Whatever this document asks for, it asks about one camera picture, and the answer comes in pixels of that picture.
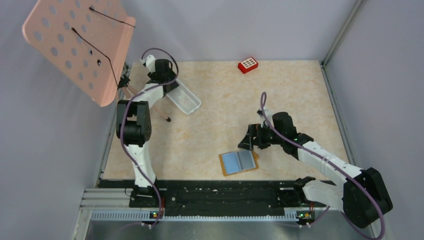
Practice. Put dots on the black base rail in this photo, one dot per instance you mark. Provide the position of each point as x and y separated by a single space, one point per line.
219 198

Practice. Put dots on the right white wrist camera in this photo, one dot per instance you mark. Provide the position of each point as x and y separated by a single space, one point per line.
266 117

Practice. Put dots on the white plastic basket tray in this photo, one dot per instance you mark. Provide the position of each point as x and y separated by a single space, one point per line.
184 99

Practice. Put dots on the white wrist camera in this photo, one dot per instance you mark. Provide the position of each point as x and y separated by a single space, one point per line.
266 117
149 62

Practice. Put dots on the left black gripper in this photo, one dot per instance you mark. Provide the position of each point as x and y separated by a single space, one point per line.
171 75

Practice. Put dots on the pink perforated music stand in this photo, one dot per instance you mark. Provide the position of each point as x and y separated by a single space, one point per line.
86 40

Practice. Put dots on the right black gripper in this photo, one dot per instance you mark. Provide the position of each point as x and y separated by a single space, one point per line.
249 141

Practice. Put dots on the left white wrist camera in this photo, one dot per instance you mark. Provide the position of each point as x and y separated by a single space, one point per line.
149 62

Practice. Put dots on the aluminium frame rail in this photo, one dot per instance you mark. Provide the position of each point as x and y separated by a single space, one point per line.
324 66

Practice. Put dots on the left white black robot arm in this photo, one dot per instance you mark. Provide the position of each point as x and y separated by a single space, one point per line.
134 127

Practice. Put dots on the red box with grid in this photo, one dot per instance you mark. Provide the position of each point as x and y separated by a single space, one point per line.
248 65

